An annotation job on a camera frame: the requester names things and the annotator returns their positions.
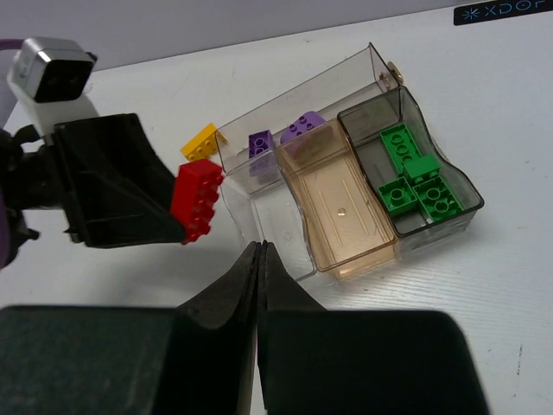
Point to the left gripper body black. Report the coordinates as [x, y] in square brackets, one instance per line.
[33, 174]

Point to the green lego plate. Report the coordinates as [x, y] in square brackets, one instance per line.
[400, 146]

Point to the purple rounded lego brick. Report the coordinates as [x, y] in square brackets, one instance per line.
[305, 123]

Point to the right logo sticker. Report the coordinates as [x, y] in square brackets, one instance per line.
[496, 10]

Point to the dark smoky plastic container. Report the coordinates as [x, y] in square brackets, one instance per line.
[362, 124]

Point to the amber plastic container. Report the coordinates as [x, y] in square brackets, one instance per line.
[347, 231]

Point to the small green lego brick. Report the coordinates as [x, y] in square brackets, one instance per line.
[421, 169]

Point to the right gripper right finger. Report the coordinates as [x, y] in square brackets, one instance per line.
[317, 361]

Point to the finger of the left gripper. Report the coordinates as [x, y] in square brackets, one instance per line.
[114, 188]

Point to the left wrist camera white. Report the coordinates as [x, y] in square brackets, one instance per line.
[48, 76]

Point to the clear grey long container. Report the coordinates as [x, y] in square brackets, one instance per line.
[357, 78]

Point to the clear plastic container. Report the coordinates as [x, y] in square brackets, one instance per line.
[263, 208]

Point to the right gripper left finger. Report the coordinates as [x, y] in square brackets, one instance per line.
[196, 358]

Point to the yellow lego brick right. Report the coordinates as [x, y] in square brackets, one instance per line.
[204, 145]

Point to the red lego brick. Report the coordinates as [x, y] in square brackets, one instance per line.
[196, 191]

